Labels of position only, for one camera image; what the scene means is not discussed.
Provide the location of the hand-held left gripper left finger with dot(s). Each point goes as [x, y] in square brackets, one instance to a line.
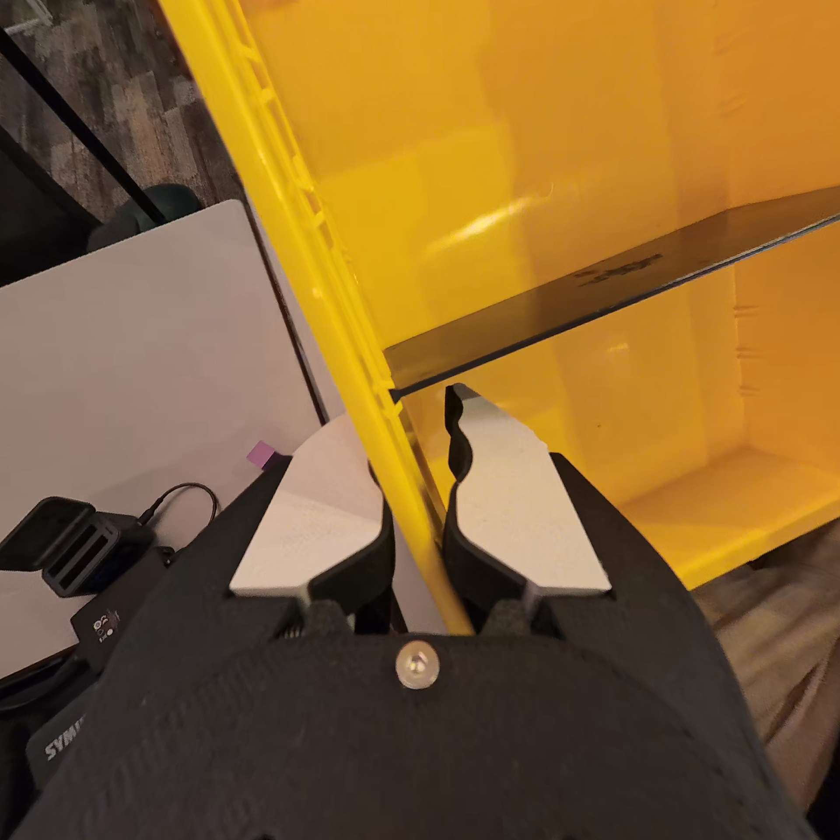
[308, 518]

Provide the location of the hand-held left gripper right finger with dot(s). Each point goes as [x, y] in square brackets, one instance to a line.
[525, 512]

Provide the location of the yellow plastic bin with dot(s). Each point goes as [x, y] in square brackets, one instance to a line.
[525, 98]

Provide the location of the small purple cube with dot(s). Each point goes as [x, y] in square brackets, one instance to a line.
[262, 454]

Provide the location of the black box with label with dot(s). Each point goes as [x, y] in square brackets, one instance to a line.
[124, 604]

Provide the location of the black divider panel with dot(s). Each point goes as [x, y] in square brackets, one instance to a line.
[590, 295]

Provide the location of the open black charger case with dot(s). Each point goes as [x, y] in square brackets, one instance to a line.
[65, 544]

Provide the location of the black device with white print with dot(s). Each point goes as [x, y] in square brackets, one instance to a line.
[56, 748]

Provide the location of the dark green chair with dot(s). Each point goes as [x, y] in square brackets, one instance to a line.
[164, 203]

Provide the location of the black metal frame bar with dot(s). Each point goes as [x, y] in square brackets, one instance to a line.
[72, 115]

